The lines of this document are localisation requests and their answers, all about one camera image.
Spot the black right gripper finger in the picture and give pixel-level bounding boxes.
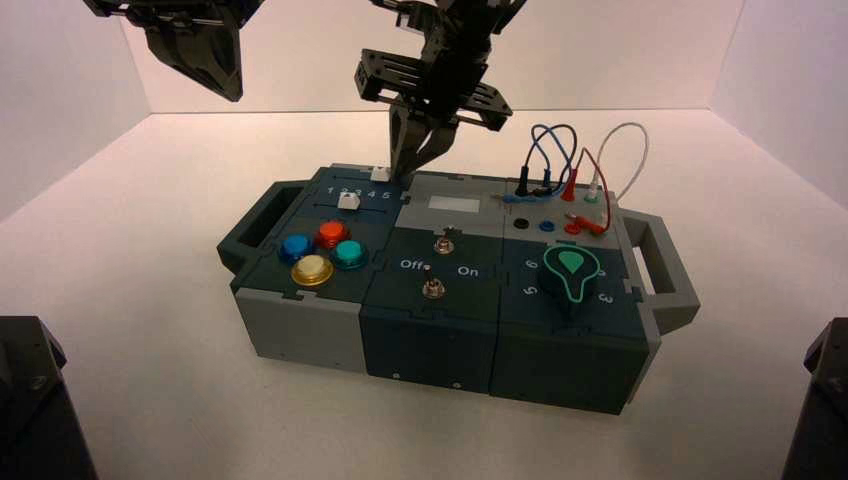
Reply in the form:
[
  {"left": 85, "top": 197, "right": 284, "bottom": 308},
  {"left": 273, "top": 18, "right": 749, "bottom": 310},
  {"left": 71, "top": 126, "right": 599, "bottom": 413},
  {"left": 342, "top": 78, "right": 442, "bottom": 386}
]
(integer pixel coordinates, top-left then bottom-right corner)
[
  {"left": 386, "top": 104, "right": 421, "bottom": 185},
  {"left": 401, "top": 121, "right": 460, "bottom": 179}
]

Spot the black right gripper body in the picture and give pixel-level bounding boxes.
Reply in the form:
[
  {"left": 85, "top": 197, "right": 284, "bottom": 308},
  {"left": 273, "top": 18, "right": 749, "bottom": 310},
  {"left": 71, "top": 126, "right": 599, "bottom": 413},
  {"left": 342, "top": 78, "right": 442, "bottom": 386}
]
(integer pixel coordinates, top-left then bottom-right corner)
[{"left": 353, "top": 19, "right": 515, "bottom": 134}]

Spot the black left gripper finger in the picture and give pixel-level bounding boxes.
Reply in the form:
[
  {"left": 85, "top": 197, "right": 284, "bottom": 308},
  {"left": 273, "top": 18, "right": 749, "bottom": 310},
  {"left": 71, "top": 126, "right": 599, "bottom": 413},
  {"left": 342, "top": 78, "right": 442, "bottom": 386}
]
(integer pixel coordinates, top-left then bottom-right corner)
[
  {"left": 144, "top": 23, "right": 234, "bottom": 103},
  {"left": 198, "top": 18, "right": 245, "bottom": 103}
]

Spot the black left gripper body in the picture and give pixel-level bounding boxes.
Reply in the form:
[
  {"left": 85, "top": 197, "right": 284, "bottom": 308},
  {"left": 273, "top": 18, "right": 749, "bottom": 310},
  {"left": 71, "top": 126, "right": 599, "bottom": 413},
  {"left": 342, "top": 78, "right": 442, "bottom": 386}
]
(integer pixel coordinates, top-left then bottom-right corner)
[{"left": 82, "top": 0, "right": 266, "bottom": 31}]

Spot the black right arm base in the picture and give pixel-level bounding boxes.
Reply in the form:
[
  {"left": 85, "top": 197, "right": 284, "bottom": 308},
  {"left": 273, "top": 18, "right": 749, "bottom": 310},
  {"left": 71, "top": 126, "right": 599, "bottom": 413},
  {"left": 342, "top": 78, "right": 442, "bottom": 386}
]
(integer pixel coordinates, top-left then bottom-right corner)
[{"left": 781, "top": 317, "right": 848, "bottom": 480}]

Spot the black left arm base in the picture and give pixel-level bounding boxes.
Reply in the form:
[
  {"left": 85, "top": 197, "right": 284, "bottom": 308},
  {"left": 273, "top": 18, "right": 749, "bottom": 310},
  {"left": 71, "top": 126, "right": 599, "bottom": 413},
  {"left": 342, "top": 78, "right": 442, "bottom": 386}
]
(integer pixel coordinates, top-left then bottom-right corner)
[{"left": 0, "top": 315, "right": 99, "bottom": 480}]

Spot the grey display screen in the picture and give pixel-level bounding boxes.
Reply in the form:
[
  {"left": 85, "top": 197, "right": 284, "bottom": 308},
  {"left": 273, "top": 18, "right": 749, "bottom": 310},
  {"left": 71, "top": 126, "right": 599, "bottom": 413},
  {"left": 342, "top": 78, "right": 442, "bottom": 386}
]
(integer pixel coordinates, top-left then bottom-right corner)
[{"left": 427, "top": 193, "right": 482, "bottom": 215}]

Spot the orange push button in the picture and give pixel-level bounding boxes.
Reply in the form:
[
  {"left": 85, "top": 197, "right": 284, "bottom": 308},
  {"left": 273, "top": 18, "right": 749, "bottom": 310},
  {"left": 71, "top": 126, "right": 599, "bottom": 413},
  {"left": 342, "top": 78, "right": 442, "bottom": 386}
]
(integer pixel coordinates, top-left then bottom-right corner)
[{"left": 314, "top": 220, "right": 352, "bottom": 250}]

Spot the teal push button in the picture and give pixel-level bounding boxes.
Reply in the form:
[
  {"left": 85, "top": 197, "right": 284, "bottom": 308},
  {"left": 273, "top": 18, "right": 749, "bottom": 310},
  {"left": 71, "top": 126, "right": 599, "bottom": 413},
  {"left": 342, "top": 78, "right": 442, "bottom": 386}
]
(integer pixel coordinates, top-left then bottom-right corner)
[{"left": 329, "top": 239, "right": 370, "bottom": 272}]

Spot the blue push button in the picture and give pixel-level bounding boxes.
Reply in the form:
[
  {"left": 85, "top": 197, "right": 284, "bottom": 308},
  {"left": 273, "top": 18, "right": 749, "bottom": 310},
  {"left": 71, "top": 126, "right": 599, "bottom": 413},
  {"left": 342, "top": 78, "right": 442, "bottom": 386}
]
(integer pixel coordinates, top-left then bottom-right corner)
[{"left": 278, "top": 233, "right": 318, "bottom": 265}]

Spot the yellow push button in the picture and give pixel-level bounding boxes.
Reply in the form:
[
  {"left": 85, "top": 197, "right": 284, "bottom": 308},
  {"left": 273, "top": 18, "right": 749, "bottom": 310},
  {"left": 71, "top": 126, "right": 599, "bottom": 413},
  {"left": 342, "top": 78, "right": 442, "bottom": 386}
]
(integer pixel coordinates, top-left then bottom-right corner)
[{"left": 291, "top": 254, "right": 336, "bottom": 288}]

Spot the dark rotary knob green outline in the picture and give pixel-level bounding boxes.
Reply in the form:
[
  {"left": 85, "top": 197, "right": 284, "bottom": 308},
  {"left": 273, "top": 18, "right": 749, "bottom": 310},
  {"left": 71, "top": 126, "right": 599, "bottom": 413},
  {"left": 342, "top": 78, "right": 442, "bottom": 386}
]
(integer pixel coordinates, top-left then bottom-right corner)
[{"left": 537, "top": 243, "right": 602, "bottom": 321}]

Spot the dark teal grey control box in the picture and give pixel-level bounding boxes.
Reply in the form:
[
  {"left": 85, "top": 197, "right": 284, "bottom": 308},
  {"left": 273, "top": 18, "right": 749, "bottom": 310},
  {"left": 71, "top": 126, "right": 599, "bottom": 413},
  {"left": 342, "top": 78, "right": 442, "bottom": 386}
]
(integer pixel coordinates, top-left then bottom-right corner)
[{"left": 217, "top": 163, "right": 702, "bottom": 417}]

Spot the black jumper cable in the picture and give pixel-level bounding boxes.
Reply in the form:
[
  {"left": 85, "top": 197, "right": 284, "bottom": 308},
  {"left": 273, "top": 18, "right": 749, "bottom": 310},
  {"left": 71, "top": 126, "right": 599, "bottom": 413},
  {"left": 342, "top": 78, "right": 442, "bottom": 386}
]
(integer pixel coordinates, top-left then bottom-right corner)
[{"left": 515, "top": 125, "right": 580, "bottom": 199}]

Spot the blue jumper cable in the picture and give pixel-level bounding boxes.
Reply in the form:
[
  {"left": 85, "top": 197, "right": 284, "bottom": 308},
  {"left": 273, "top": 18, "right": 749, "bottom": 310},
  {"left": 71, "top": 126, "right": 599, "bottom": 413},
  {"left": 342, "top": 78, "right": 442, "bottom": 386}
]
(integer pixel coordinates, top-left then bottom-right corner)
[{"left": 500, "top": 124, "right": 575, "bottom": 204}]

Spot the red jumper cable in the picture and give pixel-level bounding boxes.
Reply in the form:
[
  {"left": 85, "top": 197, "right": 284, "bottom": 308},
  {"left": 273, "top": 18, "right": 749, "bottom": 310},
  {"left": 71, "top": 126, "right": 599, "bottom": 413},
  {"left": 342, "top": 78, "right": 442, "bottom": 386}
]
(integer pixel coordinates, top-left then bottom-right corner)
[{"left": 561, "top": 148, "right": 614, "bottom": 238}]

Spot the white jumper cable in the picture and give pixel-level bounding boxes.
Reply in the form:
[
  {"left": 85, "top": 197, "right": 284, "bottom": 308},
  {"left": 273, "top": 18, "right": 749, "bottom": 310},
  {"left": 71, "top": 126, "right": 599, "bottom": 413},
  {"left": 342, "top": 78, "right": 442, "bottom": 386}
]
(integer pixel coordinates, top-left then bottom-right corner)
[{"left": 585, "top": 123, "right": 650, "bottom": 208}]

